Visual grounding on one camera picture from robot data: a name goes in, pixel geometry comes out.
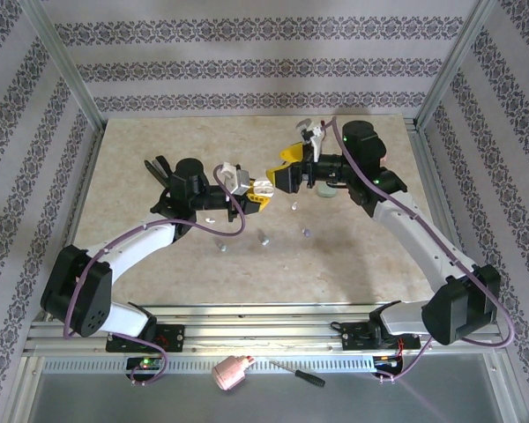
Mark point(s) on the lavender earbud charging case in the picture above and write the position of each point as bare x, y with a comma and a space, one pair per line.
264, 189

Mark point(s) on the mint green earbud charging case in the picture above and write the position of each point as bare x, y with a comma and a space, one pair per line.
326, 191

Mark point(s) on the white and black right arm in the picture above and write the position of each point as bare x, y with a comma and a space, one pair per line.
414, 229

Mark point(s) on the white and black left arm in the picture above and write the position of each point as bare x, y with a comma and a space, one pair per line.
136, 247

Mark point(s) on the black stapler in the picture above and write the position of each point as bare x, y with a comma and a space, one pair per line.
158, 169

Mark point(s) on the small white plastic piece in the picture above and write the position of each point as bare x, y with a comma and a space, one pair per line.
210, 219

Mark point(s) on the pink plastic bottle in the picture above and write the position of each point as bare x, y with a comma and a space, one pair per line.
229, 372

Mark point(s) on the small green-lit controller board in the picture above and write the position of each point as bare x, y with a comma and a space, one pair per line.
145, 363

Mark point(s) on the small orange-lit controller board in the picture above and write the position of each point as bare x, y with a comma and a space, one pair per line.
388, 360

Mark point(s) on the grey metal sheet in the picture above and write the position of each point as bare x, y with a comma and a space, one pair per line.
158, 405

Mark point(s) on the aluminium table side rail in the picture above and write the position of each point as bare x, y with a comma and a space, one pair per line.
83, 198
428, 176

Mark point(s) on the aluminium frame post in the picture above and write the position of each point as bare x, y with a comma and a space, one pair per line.
456, 66
69, 66

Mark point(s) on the long aluminium base rail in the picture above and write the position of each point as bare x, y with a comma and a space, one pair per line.
269, 328

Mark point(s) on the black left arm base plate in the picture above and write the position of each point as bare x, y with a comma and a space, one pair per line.
172, 337

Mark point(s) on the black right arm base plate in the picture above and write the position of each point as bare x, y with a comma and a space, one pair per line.
355, 337

